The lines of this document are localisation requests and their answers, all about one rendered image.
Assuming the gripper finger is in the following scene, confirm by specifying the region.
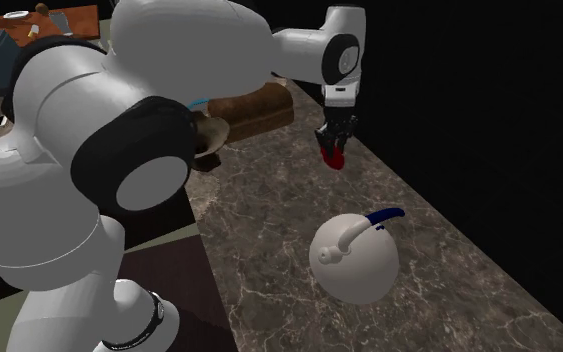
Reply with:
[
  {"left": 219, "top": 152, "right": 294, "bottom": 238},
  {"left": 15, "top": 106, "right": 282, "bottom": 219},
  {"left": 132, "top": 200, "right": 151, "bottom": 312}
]
[
  {"left": 337, "top": 116, "right": 359, "bottom": 156},
  {"left": 314, "top": 122, "right": 337, "bottom": 155}
]

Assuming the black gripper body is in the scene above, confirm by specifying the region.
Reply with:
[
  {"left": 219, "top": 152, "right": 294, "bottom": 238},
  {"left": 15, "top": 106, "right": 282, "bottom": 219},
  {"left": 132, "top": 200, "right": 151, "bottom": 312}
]
[{"left": 322, "top": 104, "right": 359, "bottom": 134}]

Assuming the small red object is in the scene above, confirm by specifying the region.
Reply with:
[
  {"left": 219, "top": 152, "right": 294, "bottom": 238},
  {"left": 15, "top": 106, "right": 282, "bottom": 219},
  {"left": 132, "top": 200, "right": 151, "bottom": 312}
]
[{"left": 320, "top": 145, "right": 346, "bottom": 171}]

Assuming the tan bowl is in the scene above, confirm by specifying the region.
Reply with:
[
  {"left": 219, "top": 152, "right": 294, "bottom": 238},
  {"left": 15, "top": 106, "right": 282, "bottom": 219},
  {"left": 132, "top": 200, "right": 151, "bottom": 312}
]
[{"left": 190, "top": 110, "right": 231, "bottom": 173}]

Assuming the brown wooden table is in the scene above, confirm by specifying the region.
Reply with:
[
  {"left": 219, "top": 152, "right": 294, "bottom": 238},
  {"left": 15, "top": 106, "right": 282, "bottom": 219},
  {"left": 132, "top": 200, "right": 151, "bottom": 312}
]
[{"left": 0, "top": 3, "right": 101, "bottom": 48}]

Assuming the white round kettle blue handle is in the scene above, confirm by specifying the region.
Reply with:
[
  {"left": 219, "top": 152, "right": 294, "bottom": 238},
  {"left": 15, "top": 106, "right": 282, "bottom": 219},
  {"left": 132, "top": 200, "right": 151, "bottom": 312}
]
[{"left": 308, "top": 207, "right": 407, "bottom": 306}]

